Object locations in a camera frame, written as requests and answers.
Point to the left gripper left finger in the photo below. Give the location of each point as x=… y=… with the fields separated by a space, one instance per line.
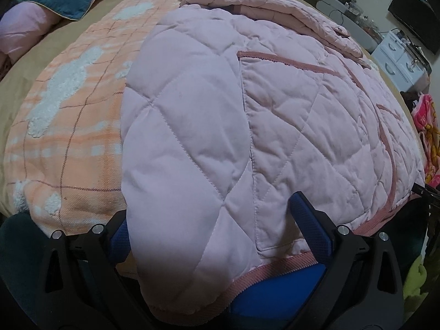
x=91 y=256

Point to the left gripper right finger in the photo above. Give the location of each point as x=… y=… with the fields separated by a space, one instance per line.
x=361 y=286

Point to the pink quilted jacket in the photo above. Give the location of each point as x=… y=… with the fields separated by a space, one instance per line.
x=230 y=107

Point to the blue chair seat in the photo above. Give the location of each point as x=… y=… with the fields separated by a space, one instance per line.
x=278 y=298

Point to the pink cartoon towel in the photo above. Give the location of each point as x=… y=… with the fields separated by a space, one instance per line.
x=425 y=119

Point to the orange plaid fleece blanket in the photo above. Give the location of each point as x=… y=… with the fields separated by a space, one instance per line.
x=63 y=154

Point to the white drawer chest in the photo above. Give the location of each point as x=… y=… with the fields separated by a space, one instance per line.
x=401 y=65

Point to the black flat television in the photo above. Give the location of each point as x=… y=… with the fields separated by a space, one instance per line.
x=419 y=18

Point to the tan bed sheet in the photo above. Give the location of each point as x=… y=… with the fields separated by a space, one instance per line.
x=20 y=79

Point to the grey wall shelf unit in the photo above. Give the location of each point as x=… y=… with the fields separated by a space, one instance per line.
x=335 y=10

